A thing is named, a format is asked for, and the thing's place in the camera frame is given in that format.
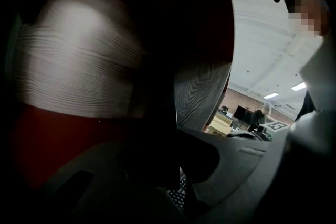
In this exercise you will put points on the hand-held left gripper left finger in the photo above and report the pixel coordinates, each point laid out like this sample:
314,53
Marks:
74,186

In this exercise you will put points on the black monitor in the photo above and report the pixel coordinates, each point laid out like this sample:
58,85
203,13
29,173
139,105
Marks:
241,114

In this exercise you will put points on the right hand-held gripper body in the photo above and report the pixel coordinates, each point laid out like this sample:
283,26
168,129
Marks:
274,126

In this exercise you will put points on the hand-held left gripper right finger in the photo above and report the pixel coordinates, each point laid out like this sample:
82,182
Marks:
183,160

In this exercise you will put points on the person's head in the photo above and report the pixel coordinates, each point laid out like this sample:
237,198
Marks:
309,8

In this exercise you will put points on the person's white shirt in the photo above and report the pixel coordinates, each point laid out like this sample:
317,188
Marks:
315,73

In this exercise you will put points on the beige wooden cabinet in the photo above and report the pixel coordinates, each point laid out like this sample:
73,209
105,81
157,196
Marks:
219,124

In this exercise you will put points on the rectangular ceiling light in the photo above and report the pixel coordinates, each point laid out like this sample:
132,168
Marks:
271,95
298,85

